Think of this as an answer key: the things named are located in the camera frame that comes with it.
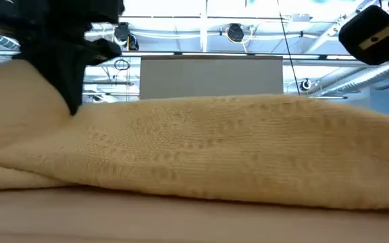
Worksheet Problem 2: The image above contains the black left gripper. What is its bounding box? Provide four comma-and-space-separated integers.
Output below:
0, 0, 125, 116

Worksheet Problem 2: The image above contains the beige fabric storage box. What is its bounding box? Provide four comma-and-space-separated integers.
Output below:
139, 55, 284, 101

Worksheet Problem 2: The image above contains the yellow towel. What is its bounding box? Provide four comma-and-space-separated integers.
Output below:
0, 59, 389, 211

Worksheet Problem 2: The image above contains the black ceiling cable reel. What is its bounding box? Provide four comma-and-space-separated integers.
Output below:
226, 22, 246, 44
113, 22, 140, 51
299, 78, 313, 92

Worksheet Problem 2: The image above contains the thin black hanging cable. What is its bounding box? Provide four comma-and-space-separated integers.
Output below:
276, 0, 301, 96

